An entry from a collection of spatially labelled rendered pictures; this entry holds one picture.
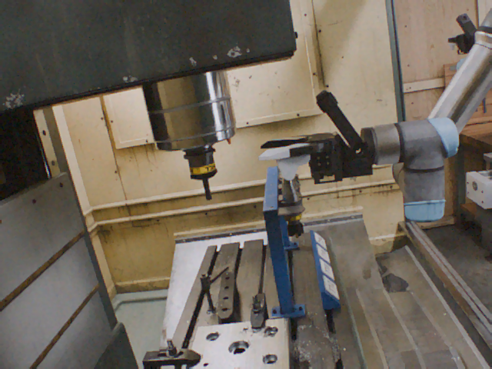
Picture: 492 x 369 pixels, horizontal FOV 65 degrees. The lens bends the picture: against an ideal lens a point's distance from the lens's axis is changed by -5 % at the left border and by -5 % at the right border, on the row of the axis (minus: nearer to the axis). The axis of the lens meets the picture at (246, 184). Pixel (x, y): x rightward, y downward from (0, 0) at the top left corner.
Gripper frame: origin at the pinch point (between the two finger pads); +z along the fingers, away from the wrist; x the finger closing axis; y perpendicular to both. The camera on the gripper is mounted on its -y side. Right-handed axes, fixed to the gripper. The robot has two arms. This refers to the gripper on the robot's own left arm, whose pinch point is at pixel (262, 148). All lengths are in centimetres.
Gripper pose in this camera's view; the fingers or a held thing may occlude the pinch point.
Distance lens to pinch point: 76.0
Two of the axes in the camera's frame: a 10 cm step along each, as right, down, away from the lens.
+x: 0.8, -2.8, 9.6
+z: -9.9, 1.2, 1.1
